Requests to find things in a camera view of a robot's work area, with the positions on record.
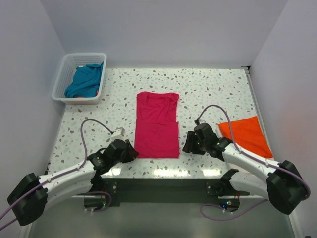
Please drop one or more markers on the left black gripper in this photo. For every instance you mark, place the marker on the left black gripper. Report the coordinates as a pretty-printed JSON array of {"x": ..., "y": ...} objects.
[{"x": 131, "y": 153}]

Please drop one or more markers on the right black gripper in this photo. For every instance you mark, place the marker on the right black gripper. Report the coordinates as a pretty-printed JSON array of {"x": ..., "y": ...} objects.
[{"x": 189, "y": 146}]

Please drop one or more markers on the magenta t shirt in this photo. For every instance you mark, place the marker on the magenta t shirt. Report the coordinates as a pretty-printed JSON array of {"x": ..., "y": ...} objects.
[{"x": 157, "y": 131}]

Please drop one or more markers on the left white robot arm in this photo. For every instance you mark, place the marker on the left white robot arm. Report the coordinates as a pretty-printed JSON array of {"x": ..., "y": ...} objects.
[{"x": 35, "y": 194}]

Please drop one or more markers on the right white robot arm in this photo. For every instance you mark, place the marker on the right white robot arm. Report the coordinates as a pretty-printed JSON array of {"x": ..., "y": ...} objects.
[{"x": 279, "y": 183}]

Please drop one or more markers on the white cloth under stack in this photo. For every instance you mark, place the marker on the white cloth under stack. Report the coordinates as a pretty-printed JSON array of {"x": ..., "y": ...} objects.
[{"x": 262, "y": 167}]

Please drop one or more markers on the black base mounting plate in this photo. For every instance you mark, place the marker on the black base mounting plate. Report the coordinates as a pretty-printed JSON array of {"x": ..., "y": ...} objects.
[{"x": 164, "y": 190}]

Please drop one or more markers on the folded orange t shirt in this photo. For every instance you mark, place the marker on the folded orange t shirt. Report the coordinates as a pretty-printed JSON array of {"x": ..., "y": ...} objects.
[{"x": 248, "y": 134}]

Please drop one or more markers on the blue t shirt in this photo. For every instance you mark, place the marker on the blue t shirt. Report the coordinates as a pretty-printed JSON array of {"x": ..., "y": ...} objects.
[{"x": 86, "y": 81}]

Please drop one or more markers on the white plastic basket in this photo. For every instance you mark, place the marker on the white plastic basket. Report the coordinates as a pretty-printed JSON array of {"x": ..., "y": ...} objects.
[{"x": 66, "y": 72}]

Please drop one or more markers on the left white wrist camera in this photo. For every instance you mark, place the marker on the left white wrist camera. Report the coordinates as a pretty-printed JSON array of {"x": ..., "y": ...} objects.
[{"x": 118, "y": 134}]

